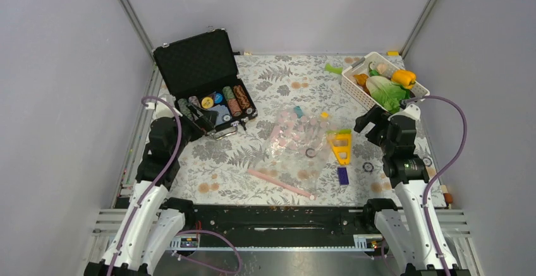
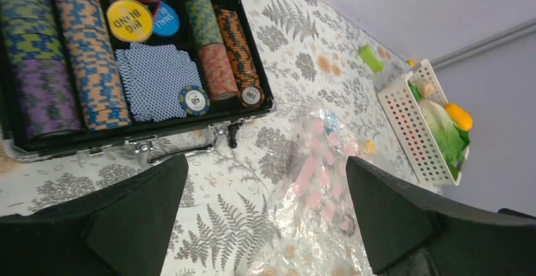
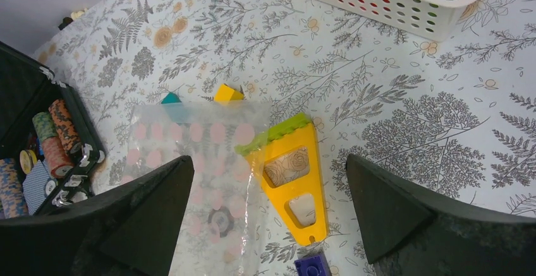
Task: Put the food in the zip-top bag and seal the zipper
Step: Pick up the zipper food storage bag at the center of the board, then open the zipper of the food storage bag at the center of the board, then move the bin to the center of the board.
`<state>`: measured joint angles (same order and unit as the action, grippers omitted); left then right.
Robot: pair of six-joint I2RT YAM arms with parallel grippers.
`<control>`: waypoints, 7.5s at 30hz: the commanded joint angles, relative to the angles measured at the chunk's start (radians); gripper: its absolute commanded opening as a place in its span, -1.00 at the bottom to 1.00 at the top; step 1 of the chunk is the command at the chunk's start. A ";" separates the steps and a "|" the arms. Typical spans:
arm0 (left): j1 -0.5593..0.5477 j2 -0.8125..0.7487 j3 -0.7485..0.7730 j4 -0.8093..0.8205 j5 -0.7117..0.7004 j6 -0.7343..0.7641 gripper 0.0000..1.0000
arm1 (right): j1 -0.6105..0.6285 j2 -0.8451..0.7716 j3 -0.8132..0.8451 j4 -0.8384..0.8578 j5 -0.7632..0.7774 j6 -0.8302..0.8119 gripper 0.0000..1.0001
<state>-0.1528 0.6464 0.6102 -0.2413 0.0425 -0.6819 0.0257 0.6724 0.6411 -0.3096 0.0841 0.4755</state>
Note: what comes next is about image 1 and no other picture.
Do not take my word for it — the orange brown food piece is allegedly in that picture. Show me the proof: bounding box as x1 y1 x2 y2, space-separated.
353 73 370 95

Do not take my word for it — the teal toy block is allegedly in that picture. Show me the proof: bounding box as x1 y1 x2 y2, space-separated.
293 106 303 118

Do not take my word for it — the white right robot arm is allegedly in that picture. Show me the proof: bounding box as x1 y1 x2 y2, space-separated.
354 104 470 275

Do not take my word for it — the floral table mat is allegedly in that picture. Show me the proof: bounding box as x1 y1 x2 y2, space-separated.
169 55 395 207

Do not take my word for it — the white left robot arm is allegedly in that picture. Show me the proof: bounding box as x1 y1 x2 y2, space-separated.
83 109 204 275

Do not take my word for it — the green plastic piece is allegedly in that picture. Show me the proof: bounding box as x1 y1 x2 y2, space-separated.
324 63 344 75

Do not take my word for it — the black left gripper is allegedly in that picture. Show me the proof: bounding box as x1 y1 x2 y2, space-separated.
172 102 219 157

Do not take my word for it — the purple toy brick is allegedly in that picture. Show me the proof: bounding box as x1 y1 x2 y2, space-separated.
337 166 349 186

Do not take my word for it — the black poker chip case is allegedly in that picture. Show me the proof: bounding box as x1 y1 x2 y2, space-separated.
152 28 258 140

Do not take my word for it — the clear zip top bag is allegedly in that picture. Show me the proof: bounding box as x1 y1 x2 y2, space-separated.
247 107 336 200

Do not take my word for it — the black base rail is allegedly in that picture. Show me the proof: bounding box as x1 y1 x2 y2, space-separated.
115 198 405 250

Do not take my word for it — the white plastic basket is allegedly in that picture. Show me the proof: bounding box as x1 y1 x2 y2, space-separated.
341 52 430 114

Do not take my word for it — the yellow triangular plastic tool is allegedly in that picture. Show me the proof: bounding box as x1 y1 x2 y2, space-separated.
327 129 352 166

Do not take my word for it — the green lettuce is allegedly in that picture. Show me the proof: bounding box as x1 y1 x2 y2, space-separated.
367 76 411 114

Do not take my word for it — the yellow bell pepper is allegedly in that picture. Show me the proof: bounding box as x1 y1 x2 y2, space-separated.
391 69 417 90

